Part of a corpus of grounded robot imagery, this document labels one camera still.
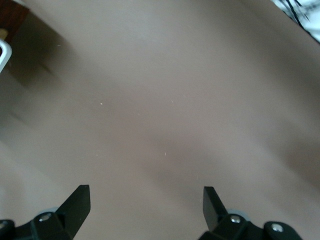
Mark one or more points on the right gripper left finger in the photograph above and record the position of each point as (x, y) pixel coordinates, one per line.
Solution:
(75, 212)

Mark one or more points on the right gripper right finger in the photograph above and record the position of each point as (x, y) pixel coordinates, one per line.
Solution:
(212, 212)

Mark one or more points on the brown table cover sheet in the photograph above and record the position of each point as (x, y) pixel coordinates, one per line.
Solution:
(162, 100)

